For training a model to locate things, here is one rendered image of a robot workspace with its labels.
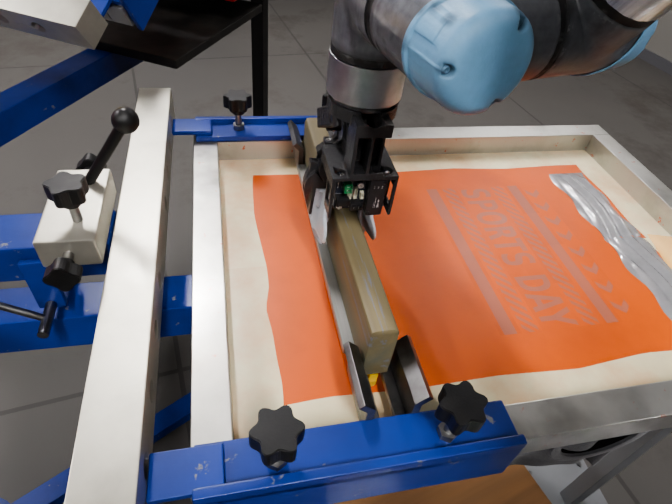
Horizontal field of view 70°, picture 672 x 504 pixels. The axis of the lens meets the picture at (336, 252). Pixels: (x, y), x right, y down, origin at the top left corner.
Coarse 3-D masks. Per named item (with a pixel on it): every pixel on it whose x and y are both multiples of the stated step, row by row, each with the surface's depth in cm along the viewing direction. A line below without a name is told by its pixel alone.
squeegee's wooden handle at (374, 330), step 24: (312, 120) 73; (312, 144) 69; (336, 216) 57; (336, 240) 57; (360, 240) 54; (336, 264) 58; (360, 264) 52; (360, 288) 49; (360, 312) 49; (384, 312) 47; (360, 336) 49; (384, 336) 46; (384, 360) 49
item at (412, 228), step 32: (256, 192) 76; (288, 192) 77; (416, 192) 80; (544, 192) 84; (256, 224) 70; (288, 224) 71; (384, 224) 73; (416, 224) 74; (576, 224) 78; (288, 256) 66; (384, 256) 68
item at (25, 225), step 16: (0, 224) 53; (16, 224) 54; (32, 224) 54; (112, 224) 55; (0, 240) 52; (16, 240) 52; (32, 240) 52; (0, 256) 51; (16, 256) 52; (32, 256) 52; (0, 272) 53; (16, 272) 53; (96, 272) 55
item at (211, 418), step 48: (240, 144) 80; (288, 144) 81; (432, 144) 87; (480, 144) 90; (528, 144) 92; (576, 144) 94; (192, 240) 62; (192, 288) 56; (192, 336) 51; (192, 384) 47; (192, 432) 44; (528, 432) 47; (576, 432) 48; (624, 432) 51
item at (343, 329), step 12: (300, 168) 75; (300, 180) 73; (324, 252) 62; (324, 264) 60; (324, 276) 59; (336, 288) 58; (336, 300) 56; (336, 312) 55; (336, 324) 54; (348, 324) 54; (348, 336) 53
